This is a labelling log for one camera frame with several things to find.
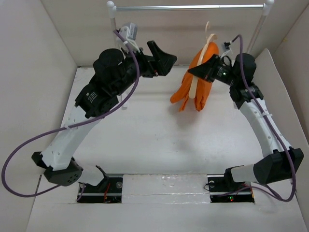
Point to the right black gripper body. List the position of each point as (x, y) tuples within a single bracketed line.
[(224, 74)]

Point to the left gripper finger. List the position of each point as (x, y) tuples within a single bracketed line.
[(164, 63), (155, 50)]

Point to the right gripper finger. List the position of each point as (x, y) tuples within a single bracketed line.
[(213, 61), (203, 71)]

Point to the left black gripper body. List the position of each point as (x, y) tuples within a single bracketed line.
[(130, 79)]

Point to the beige wooden hanger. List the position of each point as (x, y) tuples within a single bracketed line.
[(210, 38)]

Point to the orange trousers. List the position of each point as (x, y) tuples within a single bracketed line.
[(203, 87)]

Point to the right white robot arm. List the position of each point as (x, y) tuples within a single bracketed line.
[(280, 160)]

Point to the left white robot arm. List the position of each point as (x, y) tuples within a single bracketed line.
[(57, 159)]

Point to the white foam board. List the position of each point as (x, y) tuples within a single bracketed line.
[(278, 102)]

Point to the white clothes rack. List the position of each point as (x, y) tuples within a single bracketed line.
[(266, 8)]

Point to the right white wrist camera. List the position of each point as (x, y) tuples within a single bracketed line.
[(226, 47)]

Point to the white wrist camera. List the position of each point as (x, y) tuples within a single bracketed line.
[(129, 31), (226, 47)]

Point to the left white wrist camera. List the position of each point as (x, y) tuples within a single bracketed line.
[(129, 31)]

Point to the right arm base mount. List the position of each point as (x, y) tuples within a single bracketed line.
[(222, 191)]

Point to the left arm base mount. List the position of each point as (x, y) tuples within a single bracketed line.
[(111, 193)]

